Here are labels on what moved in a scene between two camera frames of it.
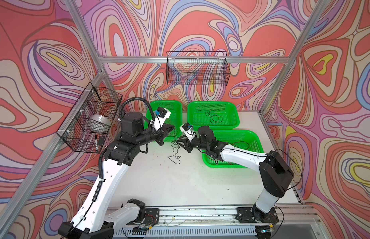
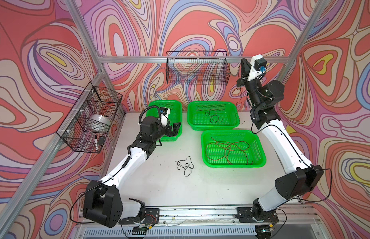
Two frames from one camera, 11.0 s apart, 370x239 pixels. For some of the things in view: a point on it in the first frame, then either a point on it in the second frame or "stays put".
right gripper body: [195, 142] → [252, 86]
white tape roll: [99, 122] stays put
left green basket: [175, 119] stays put
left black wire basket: [84, 127] stays put
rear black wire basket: [197, 68] stays put
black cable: [215, 118] stays put
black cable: [174, 158] → [237, 108]
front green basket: [245, 139] stays put
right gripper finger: [184, 138] → [245, 67]
